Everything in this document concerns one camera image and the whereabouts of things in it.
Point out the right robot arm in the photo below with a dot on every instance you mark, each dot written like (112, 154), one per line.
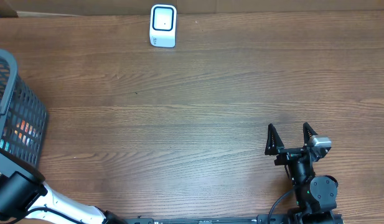
(315, 195)

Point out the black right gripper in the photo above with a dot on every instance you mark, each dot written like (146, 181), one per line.
(274, 147)

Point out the grey plastic mesh basket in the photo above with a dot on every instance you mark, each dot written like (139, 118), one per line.
(23, 117)

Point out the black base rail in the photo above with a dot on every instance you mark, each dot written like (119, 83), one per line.
(259, 219)

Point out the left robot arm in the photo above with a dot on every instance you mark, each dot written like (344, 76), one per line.
(25, 194)

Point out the white barcode scanner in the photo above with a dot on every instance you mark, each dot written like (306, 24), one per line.
(162, 28)

